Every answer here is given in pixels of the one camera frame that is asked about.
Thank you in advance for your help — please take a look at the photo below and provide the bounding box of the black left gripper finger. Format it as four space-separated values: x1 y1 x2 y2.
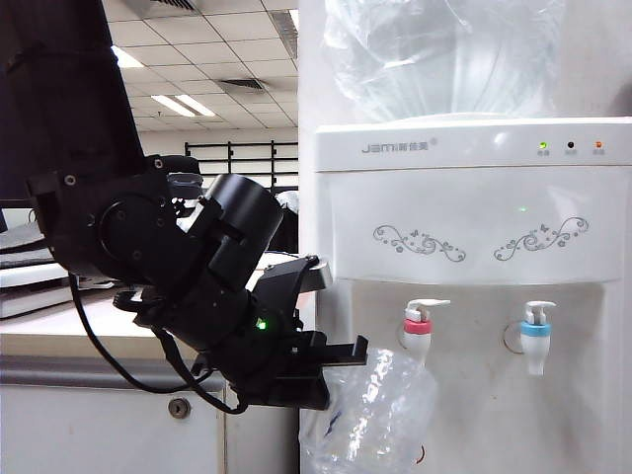
249 373 331 409

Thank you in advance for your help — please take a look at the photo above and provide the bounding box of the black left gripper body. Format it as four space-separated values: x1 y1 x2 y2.
197 315 370 396

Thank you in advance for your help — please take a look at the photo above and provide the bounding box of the clear plastic mug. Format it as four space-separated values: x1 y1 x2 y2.
298 347 439 474

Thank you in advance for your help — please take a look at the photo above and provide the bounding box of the red collar water tap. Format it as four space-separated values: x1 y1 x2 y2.
402 298 451 366

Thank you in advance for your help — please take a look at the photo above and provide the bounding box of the white desk drawer cabinet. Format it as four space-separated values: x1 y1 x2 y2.
0 355 300 474

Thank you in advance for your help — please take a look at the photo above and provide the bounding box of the blue collar water tap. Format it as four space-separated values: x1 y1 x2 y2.
518 300 558 376

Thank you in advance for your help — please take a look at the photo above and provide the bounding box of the white water dispenser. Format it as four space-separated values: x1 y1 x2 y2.
298 117 632 474

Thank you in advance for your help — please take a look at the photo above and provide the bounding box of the white desk tray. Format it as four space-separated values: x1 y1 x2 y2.
0 264 119 320

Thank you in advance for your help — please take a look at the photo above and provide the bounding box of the bagged water jug red label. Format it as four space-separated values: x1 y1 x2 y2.
323 0 568 123

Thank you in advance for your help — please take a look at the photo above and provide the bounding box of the black jacket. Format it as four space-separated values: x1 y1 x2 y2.
274 191 300 253

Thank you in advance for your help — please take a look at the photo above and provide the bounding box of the black cap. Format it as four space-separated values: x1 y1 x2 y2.
145 154 203 175

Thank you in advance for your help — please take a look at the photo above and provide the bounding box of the black background shelving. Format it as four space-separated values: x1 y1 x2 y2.
185 140 300 189

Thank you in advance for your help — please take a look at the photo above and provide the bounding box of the long ceiling light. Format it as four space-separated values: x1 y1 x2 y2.
111 44 144 69
150 93 216 119

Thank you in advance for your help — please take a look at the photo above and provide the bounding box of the ceiling air vent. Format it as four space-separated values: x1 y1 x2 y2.
219 78 268 94

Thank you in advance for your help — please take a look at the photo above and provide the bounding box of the grey cushion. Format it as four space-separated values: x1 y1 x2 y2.
0 224 55 271

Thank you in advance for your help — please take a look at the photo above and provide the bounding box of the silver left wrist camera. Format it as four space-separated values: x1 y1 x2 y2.
245 254 336 342

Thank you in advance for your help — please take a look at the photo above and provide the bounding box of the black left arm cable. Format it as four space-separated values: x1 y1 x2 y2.
68 273 249 416

